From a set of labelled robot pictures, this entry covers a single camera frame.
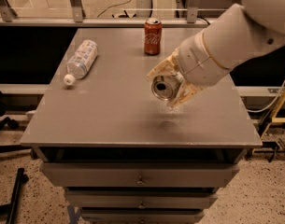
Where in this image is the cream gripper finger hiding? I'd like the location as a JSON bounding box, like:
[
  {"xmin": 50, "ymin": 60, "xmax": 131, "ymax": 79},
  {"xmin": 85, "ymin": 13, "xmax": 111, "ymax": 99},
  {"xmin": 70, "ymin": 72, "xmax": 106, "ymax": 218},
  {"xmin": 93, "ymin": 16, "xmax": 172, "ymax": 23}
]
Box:
[
  {"xmin": 167, "ymin": 81, "xmax": 204, "ymax": 107},
  {"xmin": 147, "ymin": 50, "xmax": 178, "ymax": 80}
]

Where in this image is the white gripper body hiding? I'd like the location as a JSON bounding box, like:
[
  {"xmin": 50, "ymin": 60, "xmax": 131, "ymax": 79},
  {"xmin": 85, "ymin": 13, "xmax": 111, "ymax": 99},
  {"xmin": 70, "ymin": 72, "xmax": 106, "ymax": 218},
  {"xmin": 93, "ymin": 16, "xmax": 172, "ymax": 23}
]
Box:
[{"xmin": 178, "ymin": 32, "xmax": 230, "ymax": 87}]

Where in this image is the white green 7up can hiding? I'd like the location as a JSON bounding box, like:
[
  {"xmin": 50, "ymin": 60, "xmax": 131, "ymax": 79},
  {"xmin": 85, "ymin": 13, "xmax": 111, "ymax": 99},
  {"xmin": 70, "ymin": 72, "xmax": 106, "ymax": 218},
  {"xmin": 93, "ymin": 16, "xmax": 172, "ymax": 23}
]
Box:
[{"xmin": 151, "ymin": 76, "xmax": 181, "ymax": 101}]

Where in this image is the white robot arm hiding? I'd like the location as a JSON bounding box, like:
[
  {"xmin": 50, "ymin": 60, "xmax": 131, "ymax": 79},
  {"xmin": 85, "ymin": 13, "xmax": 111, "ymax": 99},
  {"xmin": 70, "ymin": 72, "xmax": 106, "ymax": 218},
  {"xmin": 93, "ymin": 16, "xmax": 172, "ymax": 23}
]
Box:
[{"xmin": 147, "ymin": 0, "xmax": 285, "ymax": 107}]

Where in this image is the red coca-cola can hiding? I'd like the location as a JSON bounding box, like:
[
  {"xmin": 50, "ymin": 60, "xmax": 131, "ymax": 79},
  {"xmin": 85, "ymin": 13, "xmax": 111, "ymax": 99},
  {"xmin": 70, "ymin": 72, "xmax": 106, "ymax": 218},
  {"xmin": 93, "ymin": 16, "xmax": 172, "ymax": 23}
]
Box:
[{"xmin": 144, "ymin": 18, "xmax": 162, "ymax": 55}]

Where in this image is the clear plastic water bottle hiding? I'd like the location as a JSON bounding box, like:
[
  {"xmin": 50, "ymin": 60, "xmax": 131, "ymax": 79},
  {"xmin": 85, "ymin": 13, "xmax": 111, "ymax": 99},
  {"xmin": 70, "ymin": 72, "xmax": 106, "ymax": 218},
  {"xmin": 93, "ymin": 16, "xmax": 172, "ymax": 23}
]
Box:
[{"xmin": 64, "ymin": 40, "xmax": 98, "ymax": 86}]

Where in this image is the top grey drawer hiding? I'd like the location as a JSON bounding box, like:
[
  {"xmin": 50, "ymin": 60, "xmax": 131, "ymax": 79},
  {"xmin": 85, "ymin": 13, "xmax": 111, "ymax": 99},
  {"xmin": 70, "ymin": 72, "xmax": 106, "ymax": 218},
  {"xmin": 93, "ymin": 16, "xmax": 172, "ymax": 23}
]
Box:
[{"xmin": 41, "ymin": 163, "xmax": 239, "ymax": 188}]

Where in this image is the grey drawer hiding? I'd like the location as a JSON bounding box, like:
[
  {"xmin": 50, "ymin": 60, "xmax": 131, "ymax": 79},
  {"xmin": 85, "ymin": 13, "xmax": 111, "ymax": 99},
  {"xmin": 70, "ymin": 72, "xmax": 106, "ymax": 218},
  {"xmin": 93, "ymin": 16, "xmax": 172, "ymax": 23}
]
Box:
[
  {"xmin": 81, "ymin": 209, "xmax": 204, "ymax": 224},
  {"xmin": 41, "ymin": 163, "xmax": 239, "ymax": 188},
  {"xmin": 65, "ymin": 189, "xmax": 217, "ymax": 209}
]

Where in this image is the middle grey drawer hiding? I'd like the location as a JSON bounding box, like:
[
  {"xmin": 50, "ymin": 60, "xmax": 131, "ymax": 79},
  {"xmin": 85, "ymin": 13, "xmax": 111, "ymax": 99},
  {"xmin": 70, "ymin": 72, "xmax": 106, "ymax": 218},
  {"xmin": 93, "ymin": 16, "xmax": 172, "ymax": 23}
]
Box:
[{"xmin": 65, "ymin": 189, "xmax": 217, "ymax": 209}]

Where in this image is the bottom grey drawer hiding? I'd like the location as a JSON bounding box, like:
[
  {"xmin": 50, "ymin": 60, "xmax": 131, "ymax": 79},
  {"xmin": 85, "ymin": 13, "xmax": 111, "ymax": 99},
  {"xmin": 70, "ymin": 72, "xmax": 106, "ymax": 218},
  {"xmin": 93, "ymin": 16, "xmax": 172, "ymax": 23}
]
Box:
[{"xmin": 81, "ymin": 209, "xmax": 204, "ymax": 224}]

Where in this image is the black metal stand leg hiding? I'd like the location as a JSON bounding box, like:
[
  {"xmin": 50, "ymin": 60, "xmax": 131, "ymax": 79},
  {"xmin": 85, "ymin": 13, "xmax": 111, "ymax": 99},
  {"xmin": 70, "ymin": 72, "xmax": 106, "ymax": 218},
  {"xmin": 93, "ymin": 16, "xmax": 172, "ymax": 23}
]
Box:
[{"xmin": 0, "ymin": 168, "xmax": 29, "ymax": 224}]

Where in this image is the yellow cable on floor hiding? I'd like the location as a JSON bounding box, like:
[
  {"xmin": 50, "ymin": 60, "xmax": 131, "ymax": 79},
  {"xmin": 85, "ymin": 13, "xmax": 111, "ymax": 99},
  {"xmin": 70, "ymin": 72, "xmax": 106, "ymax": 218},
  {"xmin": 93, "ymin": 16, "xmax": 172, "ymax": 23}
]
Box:
[{"xmin": 96, "ymin": 0, "xmax": 137, "ymax": 19}]

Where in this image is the yellow metal frame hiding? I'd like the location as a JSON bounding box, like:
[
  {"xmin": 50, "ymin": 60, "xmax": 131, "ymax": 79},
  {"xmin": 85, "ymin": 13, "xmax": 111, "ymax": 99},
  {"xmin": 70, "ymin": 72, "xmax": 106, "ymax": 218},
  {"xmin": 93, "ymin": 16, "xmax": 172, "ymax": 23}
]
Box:
[{"xmin": 250, "ymin": 77, "xmax": 285, "ymax": 163}]

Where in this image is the metal window frame rail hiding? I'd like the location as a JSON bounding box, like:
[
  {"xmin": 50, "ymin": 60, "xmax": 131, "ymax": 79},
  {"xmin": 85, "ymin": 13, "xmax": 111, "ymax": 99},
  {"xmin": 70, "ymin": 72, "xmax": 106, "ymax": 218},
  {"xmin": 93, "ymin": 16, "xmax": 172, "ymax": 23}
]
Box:
[{"xmin": 0, "ymin": 0, "xmax": 243, "ymax": 29}]

